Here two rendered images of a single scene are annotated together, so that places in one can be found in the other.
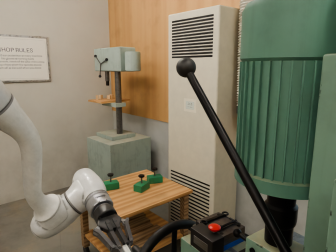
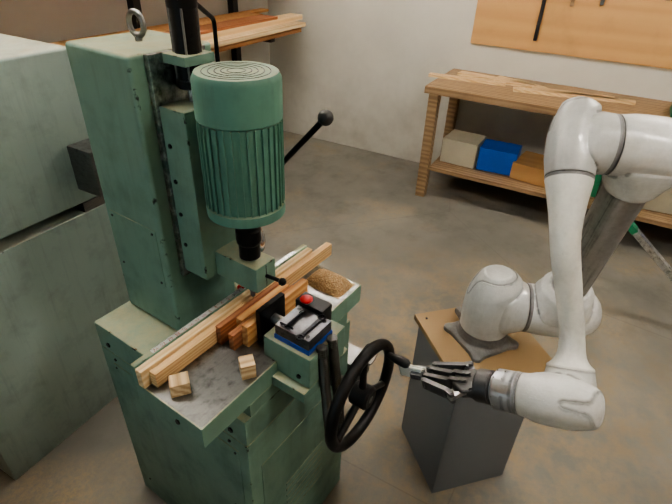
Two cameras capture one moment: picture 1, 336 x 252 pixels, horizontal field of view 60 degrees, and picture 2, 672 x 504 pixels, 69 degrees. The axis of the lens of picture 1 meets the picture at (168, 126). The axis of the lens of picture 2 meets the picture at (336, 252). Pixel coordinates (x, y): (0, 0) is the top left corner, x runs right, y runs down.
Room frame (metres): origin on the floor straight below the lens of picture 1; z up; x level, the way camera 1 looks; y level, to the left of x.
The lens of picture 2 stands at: (1.49, -0.38, 1.74)
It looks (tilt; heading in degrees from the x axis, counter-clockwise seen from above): 33 degrees down; 158
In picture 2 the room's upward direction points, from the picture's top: 2 degrees clockwise
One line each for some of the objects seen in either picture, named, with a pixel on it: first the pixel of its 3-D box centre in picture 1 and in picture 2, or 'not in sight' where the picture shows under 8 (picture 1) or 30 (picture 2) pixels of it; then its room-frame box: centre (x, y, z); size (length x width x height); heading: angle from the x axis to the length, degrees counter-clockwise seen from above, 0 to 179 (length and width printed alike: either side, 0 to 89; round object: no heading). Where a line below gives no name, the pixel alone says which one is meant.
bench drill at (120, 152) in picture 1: (120, 129); not in sight; (2.85, 0.48, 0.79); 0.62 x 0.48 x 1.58; 43
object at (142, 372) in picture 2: not in sight; (238, 306); (0.51, -0.25, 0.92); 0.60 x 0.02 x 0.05; 125
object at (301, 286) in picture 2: not in sight; (277, 310); (0.56, -0.16, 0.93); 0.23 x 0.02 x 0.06; 125
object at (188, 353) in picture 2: not in sight; (256, 302); (0.50, -0.20, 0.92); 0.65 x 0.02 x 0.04; 125
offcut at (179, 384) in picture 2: not in sight; (179, 384); (0.72, -0.42, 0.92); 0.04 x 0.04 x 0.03; 1
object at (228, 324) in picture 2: not in sight; (253, 309); (0.53, -0.22, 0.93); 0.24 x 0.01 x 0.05; 125
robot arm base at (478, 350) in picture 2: not in sight; (477, 327); (0.52, 0.53, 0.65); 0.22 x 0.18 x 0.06; 5
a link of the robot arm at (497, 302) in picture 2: not in sight; (494, 299); (0.55, 0.54, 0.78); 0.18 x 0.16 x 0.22; 60
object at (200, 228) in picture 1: (215, 231); (307, 320); (0.68, -0.12, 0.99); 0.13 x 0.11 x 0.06; 125
